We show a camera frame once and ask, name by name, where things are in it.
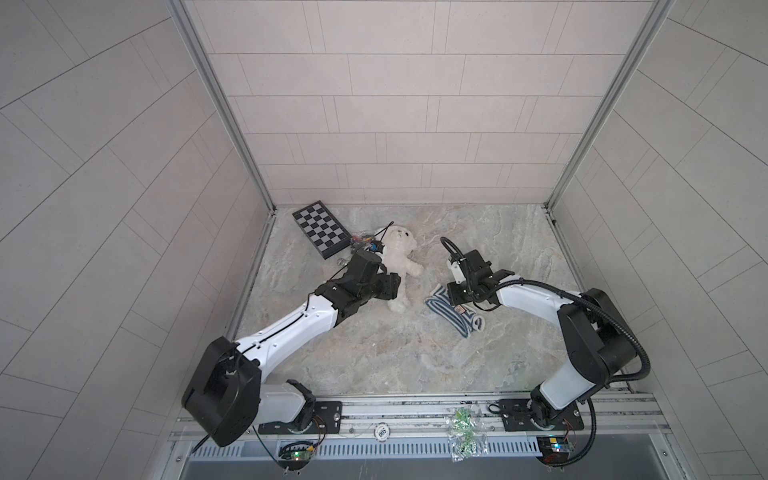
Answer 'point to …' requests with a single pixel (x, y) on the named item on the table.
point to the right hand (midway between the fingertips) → (447, 294)
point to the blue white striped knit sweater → (466, 322)
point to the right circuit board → (554, 450)
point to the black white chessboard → (322, 228)
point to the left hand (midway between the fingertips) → (400, 275)
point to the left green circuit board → (295, 455)
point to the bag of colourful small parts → (364, 241)
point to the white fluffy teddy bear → (399, 243)
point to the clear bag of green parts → (467, 435)
